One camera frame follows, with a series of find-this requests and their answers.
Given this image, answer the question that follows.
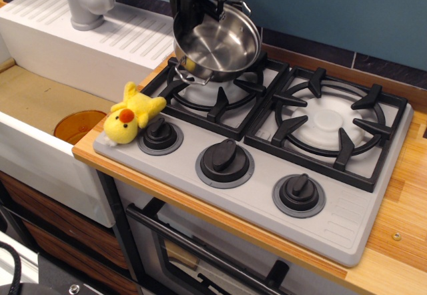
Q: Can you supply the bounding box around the black middle stove knob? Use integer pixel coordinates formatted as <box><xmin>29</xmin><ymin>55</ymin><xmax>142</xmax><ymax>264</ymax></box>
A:
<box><xmin>195</xmin><ymin>138</ymin><xmax>255</xmax><ymax>190</ymax></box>

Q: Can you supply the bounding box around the black stove knob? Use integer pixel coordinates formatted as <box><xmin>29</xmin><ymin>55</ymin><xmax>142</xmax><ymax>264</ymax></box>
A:
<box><xmin>195</xmin><ymin>138</ymin><xmax>255</xmax><ymax>190</ymax></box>
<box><xmin>272</xmin><ymin>174</ymin><xmax>326</xmax><ymax>219</ymax></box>
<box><xmin>137</xmin><ymin>117</ymin><xmax>183</xmax><ymax>156</ymax></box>

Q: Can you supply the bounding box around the black braided cable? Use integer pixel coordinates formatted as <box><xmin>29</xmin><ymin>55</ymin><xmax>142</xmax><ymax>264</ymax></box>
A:
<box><xmin>0</xmin><ymin>241</ymin><xmax>23</xmax><ymax>295</ymax></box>

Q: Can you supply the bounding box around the black left burner grate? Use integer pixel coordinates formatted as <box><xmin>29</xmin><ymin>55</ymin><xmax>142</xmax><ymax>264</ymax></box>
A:
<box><xmin>141</xmin><ymin>51</ymin><xmax>290</xmax><ymax>141</ymax></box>

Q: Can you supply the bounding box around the black right stove knob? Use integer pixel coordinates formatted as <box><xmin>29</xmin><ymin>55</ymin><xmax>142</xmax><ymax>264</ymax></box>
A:
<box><xmin>272</xmin><ymin>174</ymin><xmax>326</xmax><ymax>219</ymax></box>

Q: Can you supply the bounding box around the black burner grate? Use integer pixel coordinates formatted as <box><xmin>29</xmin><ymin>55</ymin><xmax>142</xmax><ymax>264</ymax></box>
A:
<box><xmin>244</xmin><ymin>67</ymin><xmax>413</xmax><ymax>193</ymax></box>
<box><xmin>141</xmin><ymin>51</ymin><xmax>290</xmax><ymax>141</ymax></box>

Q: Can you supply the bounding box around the stainless steel pan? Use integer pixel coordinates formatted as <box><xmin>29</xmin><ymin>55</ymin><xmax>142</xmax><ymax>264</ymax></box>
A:
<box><xmin>173</xmin><ymin>4</ymin><xmax>261</xmax><ymax>85</ymax></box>

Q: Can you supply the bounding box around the wooden drawer cabinet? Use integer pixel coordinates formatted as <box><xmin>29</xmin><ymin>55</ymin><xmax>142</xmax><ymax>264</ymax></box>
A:
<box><xmin>1</xmin><ymin>173</ymin><xmax>139</xmax><ymax>294</ymax></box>

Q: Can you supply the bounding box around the yellow stuffed duck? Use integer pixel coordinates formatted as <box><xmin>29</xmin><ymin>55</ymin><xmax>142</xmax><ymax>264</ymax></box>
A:
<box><xmin>103</xmin><ymin>81</ymin><xmax>167</xmax><ymax>147</ymax></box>

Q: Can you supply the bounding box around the oven door with black handle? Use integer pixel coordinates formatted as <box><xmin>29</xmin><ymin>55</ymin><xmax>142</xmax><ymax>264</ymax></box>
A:
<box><xmin>125</xmin><ymin>198</ymin><xmax>345</xmax><ymax>294</ymax></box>

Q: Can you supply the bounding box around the black right burner grate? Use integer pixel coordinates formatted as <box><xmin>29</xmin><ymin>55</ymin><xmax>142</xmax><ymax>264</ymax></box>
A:
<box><xmin>244</xmin><ymin>67</ymin><xmax>413</xmax><ymax>193</ymax></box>

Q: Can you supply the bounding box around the black left stove knob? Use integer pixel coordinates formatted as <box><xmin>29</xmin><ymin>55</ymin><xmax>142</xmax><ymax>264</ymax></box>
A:
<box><xmin>137</xmin><ymin>117</ymin><xmax>183</xmax><ymax>156</ymax></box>

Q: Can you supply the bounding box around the grey toy stove top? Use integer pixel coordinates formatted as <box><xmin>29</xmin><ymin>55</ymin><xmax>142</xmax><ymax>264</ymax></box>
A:
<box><xmin>92</xmin><ymin>36</ymin><xmax>414</xmax><ymax>268</ymax></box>

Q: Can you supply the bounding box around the grey toy faucet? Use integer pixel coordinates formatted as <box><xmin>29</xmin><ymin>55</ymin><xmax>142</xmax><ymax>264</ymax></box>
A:
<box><xmin>67</xmin><ymin>0</ymin><xmax>115</xmax><ymax>31</ymax></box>

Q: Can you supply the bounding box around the white toy sink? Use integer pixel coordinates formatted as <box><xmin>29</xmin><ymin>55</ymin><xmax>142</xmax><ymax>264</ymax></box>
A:
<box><xmin>1</xmin><ymin>0</ymin><xmax>173</xmax><ymax>228</ymax></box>

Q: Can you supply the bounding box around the orange plastic plate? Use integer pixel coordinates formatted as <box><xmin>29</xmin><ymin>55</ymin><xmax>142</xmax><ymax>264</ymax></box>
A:
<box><xmin>53</xmin><ymin>110</ymin><xmax>106</xmax><ymax>145</ymax></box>

